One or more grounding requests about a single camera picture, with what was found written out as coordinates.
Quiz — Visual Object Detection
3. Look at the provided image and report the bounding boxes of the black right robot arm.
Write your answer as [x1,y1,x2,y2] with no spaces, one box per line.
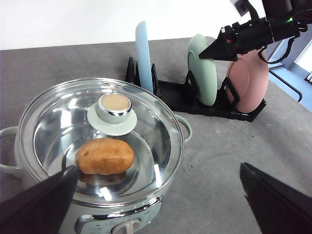
[199,0,312,61]

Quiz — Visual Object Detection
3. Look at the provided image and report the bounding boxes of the brown potato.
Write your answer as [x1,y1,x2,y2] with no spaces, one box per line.
[75,137,135,175]

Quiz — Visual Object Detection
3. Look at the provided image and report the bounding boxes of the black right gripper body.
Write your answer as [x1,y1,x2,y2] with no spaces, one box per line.
[218,18,274,55]

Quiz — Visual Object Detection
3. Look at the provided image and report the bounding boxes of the black cable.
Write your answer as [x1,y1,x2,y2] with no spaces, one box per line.
[258,36,297,64]

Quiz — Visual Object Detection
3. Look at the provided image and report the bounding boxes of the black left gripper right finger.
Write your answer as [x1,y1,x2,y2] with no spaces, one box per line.
[240,162,312,234]

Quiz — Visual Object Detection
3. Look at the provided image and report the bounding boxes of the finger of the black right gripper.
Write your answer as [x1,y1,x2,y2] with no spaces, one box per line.
[198,37,238,61]

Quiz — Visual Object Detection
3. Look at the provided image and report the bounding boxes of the glass steamer lid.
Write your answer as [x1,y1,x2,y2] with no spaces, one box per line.
[18,78,185,206]

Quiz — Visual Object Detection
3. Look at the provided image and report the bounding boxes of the green electric steamer pot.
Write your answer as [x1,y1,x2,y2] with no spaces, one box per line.
[0,115,193,234]

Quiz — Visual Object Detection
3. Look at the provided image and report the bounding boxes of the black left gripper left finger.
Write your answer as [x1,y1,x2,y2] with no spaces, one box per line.
[0,166,78,234]

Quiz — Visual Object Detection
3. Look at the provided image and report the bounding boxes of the pink plate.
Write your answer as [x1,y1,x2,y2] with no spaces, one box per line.
[227,50,269,113]

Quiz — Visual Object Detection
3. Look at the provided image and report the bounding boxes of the green plate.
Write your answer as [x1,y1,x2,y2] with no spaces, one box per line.
[188,34,217,106]

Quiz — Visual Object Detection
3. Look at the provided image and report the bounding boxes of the black plate rack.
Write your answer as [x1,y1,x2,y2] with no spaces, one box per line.
[125,57,266,122]

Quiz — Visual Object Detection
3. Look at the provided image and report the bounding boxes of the blue plate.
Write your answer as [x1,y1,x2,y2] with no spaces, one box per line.
[135,21,153,94]

